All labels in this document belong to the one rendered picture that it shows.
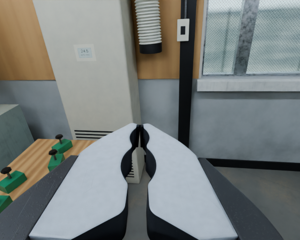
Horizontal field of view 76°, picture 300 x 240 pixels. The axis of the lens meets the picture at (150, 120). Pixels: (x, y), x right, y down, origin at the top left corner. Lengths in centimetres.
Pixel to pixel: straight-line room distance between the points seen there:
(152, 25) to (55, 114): 124
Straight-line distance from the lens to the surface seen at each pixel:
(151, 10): 132
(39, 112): 213
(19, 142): 197
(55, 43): 142
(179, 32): 138
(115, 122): 144
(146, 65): 153
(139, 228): 154
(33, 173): 135
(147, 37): 131
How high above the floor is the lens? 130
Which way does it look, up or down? 28 degrees down
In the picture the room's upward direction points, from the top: 3 degrees counter-clockwise
